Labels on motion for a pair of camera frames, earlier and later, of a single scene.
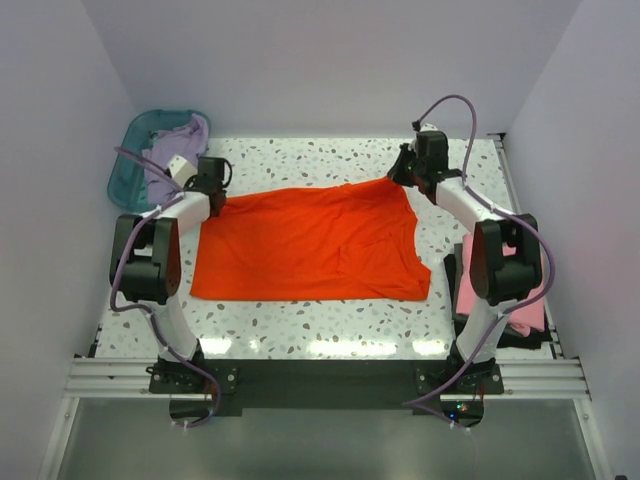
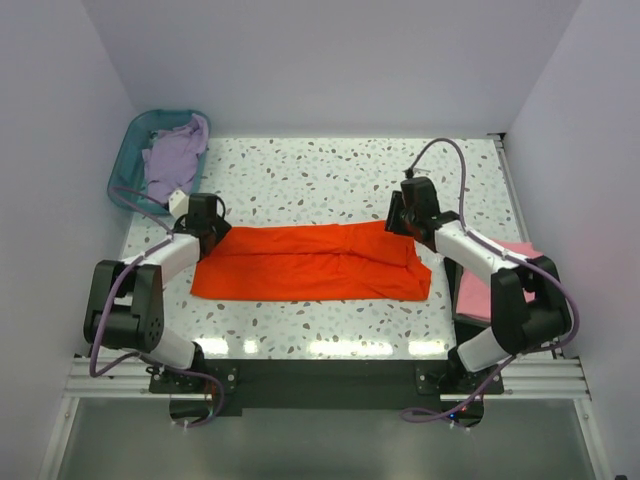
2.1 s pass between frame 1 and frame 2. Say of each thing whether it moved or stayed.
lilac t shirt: stayed
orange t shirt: moved
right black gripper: moved
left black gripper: moved
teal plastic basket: stayed
